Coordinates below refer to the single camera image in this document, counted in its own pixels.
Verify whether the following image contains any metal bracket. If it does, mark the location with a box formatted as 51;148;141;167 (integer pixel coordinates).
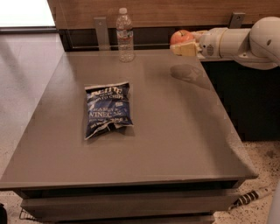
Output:
228;12;245;29
94;17;110;51

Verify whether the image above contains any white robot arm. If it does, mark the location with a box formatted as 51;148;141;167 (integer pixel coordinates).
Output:
170;17;280;70

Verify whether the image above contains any left metal bracket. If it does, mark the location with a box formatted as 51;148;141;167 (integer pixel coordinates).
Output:
94;17;110;51

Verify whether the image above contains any wooden wall panel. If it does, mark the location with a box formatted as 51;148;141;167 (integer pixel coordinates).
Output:
47;0;280;30

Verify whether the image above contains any blue potato chip bag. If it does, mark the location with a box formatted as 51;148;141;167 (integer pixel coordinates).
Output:
85;81;133;140

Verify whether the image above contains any clear plastic water bottle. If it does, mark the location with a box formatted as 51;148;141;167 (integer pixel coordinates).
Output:
116;8;135;62

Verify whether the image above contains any right metal bracket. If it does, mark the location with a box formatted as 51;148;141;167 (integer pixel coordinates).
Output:
228;12;245;29

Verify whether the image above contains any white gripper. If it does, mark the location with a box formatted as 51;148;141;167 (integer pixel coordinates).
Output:
170;28;228;60

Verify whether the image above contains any black white striped cable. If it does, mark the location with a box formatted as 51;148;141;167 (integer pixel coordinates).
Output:
227;186;273;211

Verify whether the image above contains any grey cabinet drawer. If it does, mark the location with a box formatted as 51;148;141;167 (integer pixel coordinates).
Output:
21;190;238;222

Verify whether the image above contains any red apple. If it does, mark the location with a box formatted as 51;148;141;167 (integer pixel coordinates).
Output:
170;30;194;45

